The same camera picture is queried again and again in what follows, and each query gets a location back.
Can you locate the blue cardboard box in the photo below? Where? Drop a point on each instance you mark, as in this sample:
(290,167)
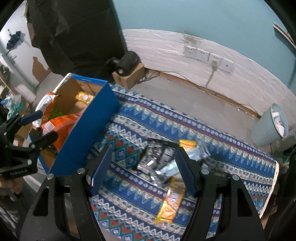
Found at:
(92,129)

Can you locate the white snack bag orange edge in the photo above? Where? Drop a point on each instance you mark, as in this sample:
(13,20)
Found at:
(45,102)

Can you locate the silver foil snack bag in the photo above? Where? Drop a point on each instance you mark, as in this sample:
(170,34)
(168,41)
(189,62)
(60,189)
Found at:
(165,170)

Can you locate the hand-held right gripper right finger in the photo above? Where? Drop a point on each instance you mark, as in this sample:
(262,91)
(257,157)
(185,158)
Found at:
(187,172)

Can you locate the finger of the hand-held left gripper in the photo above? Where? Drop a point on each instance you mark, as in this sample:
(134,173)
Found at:
(47,139)
(31,117)

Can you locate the black round device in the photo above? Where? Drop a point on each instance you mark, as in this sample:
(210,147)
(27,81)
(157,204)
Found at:
(128,61)

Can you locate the yellow and silver snack packet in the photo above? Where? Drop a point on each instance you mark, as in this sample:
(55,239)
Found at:
(188,144)

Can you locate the dark clothing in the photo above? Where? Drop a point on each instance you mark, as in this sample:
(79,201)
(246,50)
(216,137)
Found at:
(286,185)

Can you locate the pale blue trash bin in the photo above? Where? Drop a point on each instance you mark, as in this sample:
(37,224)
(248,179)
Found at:
(266,129)

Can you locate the dark hanging cloth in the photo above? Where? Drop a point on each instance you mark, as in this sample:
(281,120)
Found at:
(76,34)

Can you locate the green snack packet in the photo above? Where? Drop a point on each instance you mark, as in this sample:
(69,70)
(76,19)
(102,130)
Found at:
(56,113)

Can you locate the large orange-red snack bag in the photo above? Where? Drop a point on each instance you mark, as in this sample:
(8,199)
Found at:
(66,122)

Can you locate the long yellow snack bag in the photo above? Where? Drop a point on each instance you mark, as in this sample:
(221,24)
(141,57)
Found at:
(170,204)

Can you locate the white wall socket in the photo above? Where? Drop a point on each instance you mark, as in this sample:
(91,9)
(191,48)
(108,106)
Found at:
(215,58)
(190,51)
(226,64)
(202,55)

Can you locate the black snack bag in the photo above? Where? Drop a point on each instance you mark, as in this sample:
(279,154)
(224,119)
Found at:
(153,155)

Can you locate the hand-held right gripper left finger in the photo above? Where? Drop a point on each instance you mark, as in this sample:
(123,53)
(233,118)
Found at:
(101,171)

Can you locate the wooden window frame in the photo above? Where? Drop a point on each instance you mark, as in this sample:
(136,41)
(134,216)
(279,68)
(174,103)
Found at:
(283,32)

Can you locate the black power strip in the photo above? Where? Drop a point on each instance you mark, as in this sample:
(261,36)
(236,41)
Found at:
(13,40)

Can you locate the small yellow snack packet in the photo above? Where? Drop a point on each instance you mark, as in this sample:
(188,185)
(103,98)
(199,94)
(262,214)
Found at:
(84,98)

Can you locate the blue patterned mat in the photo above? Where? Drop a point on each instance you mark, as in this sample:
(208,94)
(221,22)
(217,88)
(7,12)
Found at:
(129,115)

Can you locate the small brown cardboard box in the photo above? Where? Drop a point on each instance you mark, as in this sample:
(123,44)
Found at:
(129,78)

